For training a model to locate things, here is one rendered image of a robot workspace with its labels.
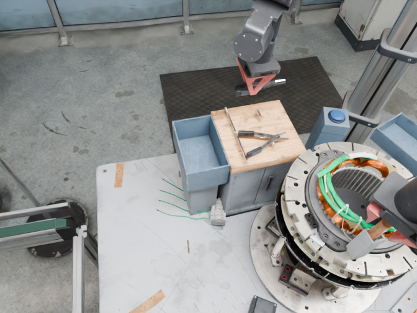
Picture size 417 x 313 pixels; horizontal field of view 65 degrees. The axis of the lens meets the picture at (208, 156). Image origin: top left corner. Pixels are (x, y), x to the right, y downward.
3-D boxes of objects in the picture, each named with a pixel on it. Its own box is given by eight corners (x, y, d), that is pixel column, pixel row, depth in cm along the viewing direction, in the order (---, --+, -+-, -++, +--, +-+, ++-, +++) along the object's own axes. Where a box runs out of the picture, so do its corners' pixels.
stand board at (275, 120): (231, 174, 80) (231, 169, 78) (210, 117, 90) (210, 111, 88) (305, 158, 84) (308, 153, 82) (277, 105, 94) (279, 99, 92)
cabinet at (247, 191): (223, 218, 101) (231, 174, 80) (207, 169, 112) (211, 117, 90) (281, 204, 105) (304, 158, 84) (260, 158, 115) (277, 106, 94)
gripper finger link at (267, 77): (242, 103, 75) (249, 71, 67) (232, 82, 79) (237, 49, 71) (269, 99, 76) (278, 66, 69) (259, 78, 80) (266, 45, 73)
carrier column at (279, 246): (272, 260, 93) (290, 231, 75) (269, 251, 94) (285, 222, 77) (280, 257, 93) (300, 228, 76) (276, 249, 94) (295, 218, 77)
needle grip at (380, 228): (372, 242, 58) (390, 230, 53) (363, 235, 59) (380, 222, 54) (376, 236, 59) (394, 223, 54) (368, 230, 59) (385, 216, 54)
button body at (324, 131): (321, 175, 112) (350, 127, 91) (300, 172, 112) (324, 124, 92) (319, 158, 116) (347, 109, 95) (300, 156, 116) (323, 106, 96)
